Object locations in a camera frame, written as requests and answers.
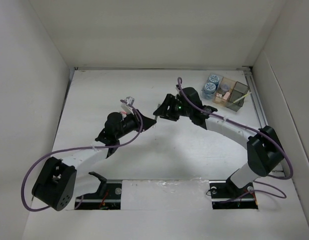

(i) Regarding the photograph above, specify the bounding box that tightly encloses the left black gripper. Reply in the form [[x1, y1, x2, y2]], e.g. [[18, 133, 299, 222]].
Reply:
[[115, 109, 156, 140]]

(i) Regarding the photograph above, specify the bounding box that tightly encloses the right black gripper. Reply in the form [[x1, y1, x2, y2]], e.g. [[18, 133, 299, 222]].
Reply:
[[153, 94, 193, 122]]

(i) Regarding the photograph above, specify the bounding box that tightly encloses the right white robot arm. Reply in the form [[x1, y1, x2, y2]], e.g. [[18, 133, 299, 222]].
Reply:
[[153, 87, 284, 198]]

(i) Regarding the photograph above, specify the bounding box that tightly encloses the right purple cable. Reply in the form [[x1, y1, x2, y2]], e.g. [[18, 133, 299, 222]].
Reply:
[[176, 76, 294, 203]]

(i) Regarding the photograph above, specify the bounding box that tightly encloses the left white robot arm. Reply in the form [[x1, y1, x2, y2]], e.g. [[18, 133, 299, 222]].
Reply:
[[31, 109, 157, 211]]

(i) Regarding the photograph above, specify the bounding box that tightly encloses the blue tape roll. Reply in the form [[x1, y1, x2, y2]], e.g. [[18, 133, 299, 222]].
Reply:
[[202, 82, 217, 94], [208, 74, 222, 85]]

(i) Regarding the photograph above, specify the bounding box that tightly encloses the purple cable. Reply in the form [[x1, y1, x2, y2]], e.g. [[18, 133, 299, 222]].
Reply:
[[176, 76, 294, 203], [21, 98, 145, 213]]

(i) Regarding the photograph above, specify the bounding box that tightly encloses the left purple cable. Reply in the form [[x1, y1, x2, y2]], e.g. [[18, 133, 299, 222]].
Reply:
[[21, 98, 145, 213]]

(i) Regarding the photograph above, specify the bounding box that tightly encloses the yellow highlighter pen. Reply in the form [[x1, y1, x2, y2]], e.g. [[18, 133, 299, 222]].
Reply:
[[233, 92, 252, 104]]

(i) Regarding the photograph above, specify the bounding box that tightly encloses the grey plastic container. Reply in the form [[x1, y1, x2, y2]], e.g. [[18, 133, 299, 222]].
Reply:
[[226, 81, 249, 112]]

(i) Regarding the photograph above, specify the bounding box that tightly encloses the clear plastic container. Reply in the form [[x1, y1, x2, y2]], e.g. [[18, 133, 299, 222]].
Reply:
[[201, 73, 224, 100]]

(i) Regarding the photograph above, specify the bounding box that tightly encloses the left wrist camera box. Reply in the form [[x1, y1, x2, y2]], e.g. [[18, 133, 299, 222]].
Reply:
[[120, 96, 135, 115]]

